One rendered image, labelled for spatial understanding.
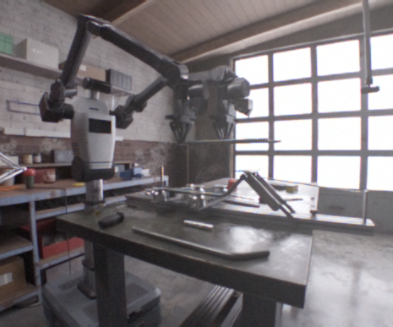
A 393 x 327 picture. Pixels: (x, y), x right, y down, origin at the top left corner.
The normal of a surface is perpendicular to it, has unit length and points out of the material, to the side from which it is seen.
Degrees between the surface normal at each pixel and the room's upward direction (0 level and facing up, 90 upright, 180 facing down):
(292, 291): 90
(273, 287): 90
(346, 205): 90
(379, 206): 90
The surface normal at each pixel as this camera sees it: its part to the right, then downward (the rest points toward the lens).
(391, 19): -0.50, 0.04
